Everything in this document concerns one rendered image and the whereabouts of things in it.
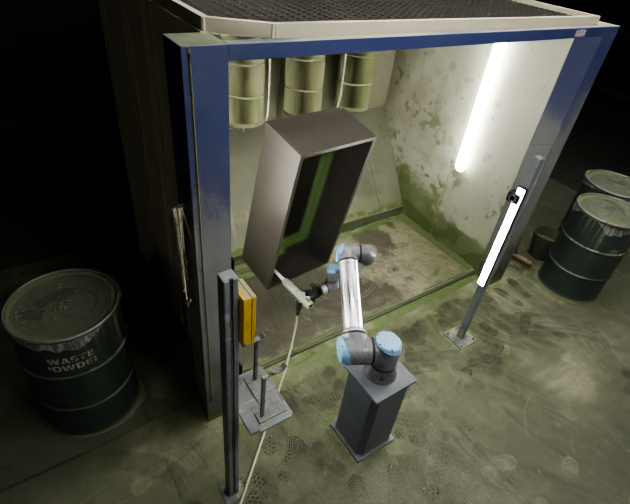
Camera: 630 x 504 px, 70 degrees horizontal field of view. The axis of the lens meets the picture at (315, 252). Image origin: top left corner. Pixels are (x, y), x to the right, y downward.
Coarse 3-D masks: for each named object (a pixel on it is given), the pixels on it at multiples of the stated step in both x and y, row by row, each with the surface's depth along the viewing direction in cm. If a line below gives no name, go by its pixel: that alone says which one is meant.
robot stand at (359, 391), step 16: (352, 368) 257; (400, 368) 261; (352, 384) 260; (368, 384) 250; (400, 384) 252; (352, 400) 265; (368, 400) 250; (384, 400) 244; (400, 400) 263; (352, 416) 271; (368, 416) 256; (384, 416) 262; (336, 432) 293; (352, 432) 276; (368, 432) 265; (384, 432) 279; (352, 448) 283; (368, 448) 279
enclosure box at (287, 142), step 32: (288, 128) 259; (320, 128) 267; (352, 128) 276; (288, 160) 254; (320, 160) 319; (352, 160) 301; (256, 192) 294; (288, 192) 264; (320, 192) 339; (352, 192) 311; (256, 224) 308; (288, 224) 352; (320, 224) 353; (256, 256) 324; (288, 256) 356; (320, 256) 364
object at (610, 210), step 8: (584, 200) 406; (592, 200) 408; (600, 200) 410; (608, 200) 411; (616, 200) 412; (584, 208) 394; (592, 208) 396; (600, 208) 397; (608, 208) 399; (616, 208) 401; (624, 208) 402; (600, 216) 386; (608, 216) 387; (616, 216) 389; (624, 216) 390; (616, 224) 377; (624, 224) 379
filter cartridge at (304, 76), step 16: (288, 64) 365; (304, 64) 360; (320, 64) 363; (288, 80) 371; (304, 80) 366; (320, 80) 372; (288, 96) 378; (304, 96) 373; (320, 96) 382; (288, 112) 386; (304, 112) 383
